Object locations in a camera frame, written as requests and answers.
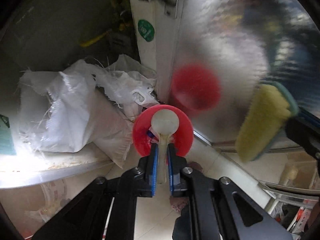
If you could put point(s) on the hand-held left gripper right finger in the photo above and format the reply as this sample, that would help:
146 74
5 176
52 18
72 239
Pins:
171 170

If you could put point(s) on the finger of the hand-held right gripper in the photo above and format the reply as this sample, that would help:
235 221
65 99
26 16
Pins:
303 140

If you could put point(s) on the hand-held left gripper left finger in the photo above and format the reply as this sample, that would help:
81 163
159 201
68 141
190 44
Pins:
153 170

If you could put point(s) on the yellow green sponge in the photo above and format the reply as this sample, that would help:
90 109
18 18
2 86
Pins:
262 120

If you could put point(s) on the white plastic spoon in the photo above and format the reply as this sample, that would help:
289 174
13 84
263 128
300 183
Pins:
165 122

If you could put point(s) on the pink patterned slipper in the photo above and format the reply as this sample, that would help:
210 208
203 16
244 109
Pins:
178 205

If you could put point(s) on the white drain pipe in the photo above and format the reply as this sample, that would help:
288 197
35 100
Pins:
288 175

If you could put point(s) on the red white packet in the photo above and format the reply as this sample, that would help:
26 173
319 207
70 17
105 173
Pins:
300 217

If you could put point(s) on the white plastic bag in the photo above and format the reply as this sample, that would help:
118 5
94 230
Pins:
125 85

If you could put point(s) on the white woven sack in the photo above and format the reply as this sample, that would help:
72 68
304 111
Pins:
75 117

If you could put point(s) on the textured metal cabinet door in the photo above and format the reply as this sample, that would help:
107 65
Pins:
225 30

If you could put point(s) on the green round sticker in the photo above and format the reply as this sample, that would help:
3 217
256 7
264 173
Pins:
146 30

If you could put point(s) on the teal packet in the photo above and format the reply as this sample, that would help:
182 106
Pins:
6 135

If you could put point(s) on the white cabinet post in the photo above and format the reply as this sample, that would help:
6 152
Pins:
160 55

